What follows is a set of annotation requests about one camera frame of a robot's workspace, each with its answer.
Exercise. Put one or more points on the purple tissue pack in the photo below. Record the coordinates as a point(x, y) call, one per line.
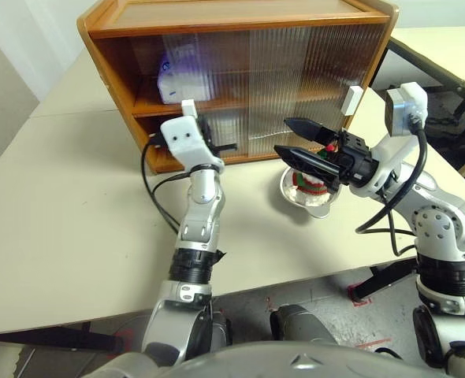
point(177, 86)

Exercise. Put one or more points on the metal colander bowl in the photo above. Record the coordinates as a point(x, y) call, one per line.
point(319, 210)

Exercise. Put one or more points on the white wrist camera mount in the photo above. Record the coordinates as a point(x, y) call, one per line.
point(185, 138)
point(408, 106)

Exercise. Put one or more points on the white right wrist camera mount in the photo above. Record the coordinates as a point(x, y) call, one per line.
point(408, 106)

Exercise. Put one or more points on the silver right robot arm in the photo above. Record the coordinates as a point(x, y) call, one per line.
point(445, 220)

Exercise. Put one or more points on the rounded grey right leg cover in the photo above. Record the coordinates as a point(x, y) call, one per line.
point(299, 325)

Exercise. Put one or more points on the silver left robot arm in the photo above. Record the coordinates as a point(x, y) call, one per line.
point(201, 220)

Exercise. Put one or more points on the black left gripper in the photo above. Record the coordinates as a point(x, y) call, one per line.
point(207, 134)

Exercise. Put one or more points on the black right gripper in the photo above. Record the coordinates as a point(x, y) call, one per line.
point(352, 161)

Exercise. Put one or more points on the grey robot torso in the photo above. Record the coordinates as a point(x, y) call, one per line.
point(256, 362)

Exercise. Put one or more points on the ribbed glass sliding door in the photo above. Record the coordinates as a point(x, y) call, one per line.
point(228, 59)
point(315, 71)

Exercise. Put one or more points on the brown wooden cabinet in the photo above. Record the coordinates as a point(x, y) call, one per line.
point(236, 15)

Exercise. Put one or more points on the black table leg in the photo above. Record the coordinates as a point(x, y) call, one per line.
point(382, 277)
point(59, 338)

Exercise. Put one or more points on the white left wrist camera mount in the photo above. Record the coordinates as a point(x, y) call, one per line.
point(185, 138)

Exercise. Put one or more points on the cream table with black legs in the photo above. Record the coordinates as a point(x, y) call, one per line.
point(433, 43)

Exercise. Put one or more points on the white plush doll striped sweater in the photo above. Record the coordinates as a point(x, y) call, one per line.
point(309, 187)

